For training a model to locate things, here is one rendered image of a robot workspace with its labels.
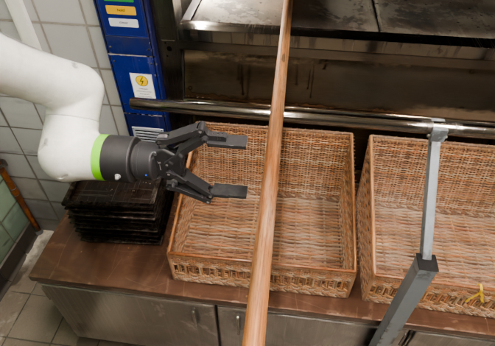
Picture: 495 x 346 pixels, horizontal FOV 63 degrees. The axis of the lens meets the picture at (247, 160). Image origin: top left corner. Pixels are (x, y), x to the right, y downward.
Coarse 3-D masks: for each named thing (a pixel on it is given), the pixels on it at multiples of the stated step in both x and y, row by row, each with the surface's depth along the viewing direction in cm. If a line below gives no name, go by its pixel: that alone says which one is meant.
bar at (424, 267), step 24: (288, 120) 93; (312, 120) 92; (336, 120) 91; (360, 120) 91; (384, 120) 91; (408, 120) 90; (432, 120) 91; (432, 144) 91; (432, 168) 91; (432, 192) 90; (432, 216) 90; (432, 240) 90; (432, 264) 89; (408, 288) 95; (408, 312) 102; (384, 336) 113
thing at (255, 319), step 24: (288, 0) 129; (288, 24) 117; (288, 48) 109; (264, 168) 76; (264, 192) 71; (264, 216) 67; (264, 240) 64; (264, 264) 61; (264, 288) 58; (264, 312) 56; (264, 336) 54
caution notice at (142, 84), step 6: (132, 78) 133; (138, 78) 132; (144, 78) 132; (150, 78) 132; (132, 84) 134; (138, 84) 134; (144, 84) 134; (150, 84) 134; (138, 90) 136; (144, 90) 136; (150, 90) 135; (138, 96) 138; (144, 96) 137; (150, 96) 137
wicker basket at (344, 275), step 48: (288, 144) 142; (336, 144) 140; (288, 192) 151; (336, 192) 149; (192, 240) 137; (240, 240) 137; (288, 240) 137; (336, 240) 137; (288, 288) 123; (336, 288) 120
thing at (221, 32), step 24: (192, 24) 123; (216, 24) 123; (240, 24) 123; (312, 48) 120; (336, 48) 119; (360, 48) 118; (384, 48) 117; (408, 48) 116; (432, 48) 115; (456, 48) 114; (480, 48) 113
